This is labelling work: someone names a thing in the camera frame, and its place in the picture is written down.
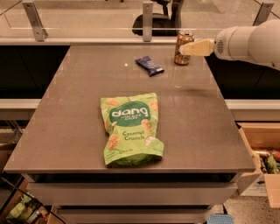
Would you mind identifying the grey drawer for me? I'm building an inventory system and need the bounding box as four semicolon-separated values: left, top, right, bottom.
27;183;237;206
56;207;211;224

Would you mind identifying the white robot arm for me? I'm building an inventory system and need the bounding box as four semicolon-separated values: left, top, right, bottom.
179;19;280;70

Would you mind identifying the blue mesh object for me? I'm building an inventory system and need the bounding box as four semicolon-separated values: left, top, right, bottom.
206;214;235;224

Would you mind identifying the green rice chip bag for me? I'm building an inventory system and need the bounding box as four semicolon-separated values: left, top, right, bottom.
101;93;164;166

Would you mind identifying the grey upper drawer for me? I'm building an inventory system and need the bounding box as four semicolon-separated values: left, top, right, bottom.
27;183;237;206

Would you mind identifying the left metal railing bracket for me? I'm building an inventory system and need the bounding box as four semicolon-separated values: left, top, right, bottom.
22;0;48;42

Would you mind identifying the right metal railing bracket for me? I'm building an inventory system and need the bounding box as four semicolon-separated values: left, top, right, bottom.
253;3;274;26

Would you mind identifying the grey lower drawer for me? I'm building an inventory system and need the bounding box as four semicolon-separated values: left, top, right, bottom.
56;207;211;224

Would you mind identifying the wire basket with items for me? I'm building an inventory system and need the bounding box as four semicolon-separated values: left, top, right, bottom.
1;177;67;224

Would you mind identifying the middle metal railing bracket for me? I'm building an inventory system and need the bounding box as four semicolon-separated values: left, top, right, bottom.
143;1;153;42

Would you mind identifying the black office chair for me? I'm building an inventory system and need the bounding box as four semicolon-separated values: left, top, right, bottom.
132;0;184;37

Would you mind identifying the metal railing bracket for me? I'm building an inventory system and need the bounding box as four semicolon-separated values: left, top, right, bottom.
22;0;48;42
253;3;274;26
143;1;153;42

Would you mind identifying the blue snack bar wrapper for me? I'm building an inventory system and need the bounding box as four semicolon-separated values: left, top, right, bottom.
135;56;165;76

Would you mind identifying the orange soda can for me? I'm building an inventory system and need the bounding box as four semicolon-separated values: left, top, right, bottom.
174;30;194;66

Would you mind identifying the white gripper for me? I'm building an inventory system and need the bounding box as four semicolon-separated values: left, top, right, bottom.
184;26;256;61

